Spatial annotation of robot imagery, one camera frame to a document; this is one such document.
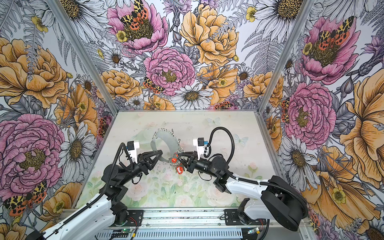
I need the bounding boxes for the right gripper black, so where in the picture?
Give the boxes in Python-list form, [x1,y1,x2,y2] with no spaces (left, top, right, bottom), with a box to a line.
[174,151,219,178]

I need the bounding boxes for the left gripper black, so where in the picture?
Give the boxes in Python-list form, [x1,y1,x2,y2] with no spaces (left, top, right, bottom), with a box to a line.
[119,148,164,184]

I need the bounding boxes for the metal key organizer plate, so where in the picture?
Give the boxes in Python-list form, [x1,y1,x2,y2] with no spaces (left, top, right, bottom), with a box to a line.
[150,128,185,166]

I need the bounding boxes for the key with red tag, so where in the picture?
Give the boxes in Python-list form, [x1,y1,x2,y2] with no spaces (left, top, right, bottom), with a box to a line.
[176,165,184,175]

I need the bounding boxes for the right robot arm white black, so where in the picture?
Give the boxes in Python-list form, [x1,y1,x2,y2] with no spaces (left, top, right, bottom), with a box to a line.
[178,152,309,232]

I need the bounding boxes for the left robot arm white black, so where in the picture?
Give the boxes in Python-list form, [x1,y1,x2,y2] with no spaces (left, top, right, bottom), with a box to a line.
[26,150,163,240]

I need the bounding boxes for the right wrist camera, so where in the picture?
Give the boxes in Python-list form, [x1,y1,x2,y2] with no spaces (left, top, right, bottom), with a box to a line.
[193,138,208,160]

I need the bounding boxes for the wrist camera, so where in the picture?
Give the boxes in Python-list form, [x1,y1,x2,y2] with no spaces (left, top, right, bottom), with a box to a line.
[126,141,140,163]
[193,138,208,160]

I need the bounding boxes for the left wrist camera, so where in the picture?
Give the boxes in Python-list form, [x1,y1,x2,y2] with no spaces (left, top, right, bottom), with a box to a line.
[126,141,140,163]

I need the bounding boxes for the aluminium front rail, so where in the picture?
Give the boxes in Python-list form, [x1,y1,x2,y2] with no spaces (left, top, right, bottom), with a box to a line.
[55,206,310,230]

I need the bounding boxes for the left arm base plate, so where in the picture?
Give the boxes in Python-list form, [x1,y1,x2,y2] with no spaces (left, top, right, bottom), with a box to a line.
[112,209,144,227]

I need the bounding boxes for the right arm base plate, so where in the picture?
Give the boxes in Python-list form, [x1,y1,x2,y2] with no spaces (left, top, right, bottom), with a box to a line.
[224,209,253,226]

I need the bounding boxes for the white vented cable duct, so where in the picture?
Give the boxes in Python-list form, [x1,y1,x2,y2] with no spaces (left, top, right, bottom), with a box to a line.
[92,228,243,240]

